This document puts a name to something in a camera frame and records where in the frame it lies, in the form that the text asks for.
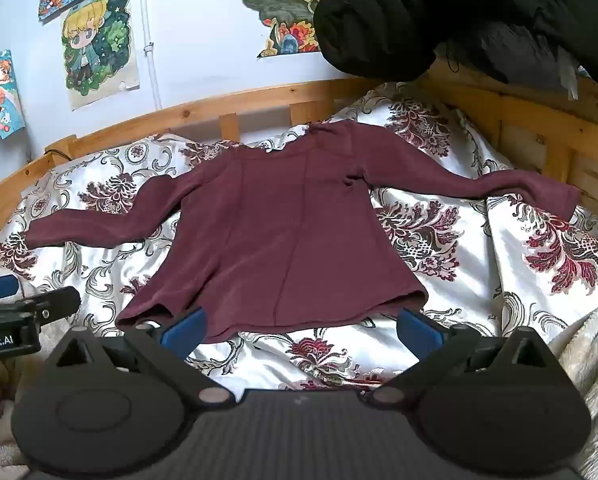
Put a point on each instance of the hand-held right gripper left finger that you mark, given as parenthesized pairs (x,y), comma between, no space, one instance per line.
(185,332)

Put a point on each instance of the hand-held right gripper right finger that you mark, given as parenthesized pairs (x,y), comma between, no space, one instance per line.
(419,332)

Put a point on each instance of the maroon long-sleeve shirt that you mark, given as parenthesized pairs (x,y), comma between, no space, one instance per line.
(279,230)

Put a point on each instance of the floral white bedspread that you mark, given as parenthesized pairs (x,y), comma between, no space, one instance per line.
(479,270)

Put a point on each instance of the clear plastic tag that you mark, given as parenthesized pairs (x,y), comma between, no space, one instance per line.
(573,77)

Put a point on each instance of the black padded coat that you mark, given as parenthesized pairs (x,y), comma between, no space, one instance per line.
(404,15)

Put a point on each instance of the small orange-haired figure wall poster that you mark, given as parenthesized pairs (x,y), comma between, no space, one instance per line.
(1,95)

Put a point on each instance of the wooden bed frame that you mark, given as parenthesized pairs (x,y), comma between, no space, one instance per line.
(544,125)

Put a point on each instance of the blond figure wall poster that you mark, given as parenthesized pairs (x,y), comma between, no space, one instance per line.
(99,45)

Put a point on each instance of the white wall pipe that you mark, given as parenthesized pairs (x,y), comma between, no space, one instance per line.
(150,35)

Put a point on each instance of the landscape cartoon wall poster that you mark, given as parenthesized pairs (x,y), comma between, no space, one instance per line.
(274,10)

